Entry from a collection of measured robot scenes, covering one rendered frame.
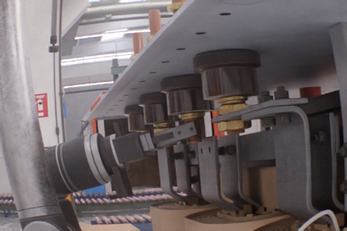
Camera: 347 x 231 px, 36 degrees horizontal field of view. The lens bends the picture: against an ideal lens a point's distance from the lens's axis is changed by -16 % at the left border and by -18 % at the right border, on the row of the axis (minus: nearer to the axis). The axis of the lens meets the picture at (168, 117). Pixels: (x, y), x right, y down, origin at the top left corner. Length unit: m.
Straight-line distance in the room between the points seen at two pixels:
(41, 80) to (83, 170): 10.35
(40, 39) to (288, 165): 11.00
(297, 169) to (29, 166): 0.53
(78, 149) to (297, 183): 0.57
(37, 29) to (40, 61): 0.72
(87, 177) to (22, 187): 0.19
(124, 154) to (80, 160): 0.10
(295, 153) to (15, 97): 0.57
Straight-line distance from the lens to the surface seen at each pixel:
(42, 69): 11.56
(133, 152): 1.15
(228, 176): 1.22
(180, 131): 1.17
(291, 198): 0.78
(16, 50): 1.14
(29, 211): 1.08
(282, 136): 0.80
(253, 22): 0.71
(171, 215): 1.50
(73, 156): 1.20
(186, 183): 1.59
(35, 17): 11.81
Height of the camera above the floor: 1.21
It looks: 4 degrees up
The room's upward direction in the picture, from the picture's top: 6 degrees counter-clockwise
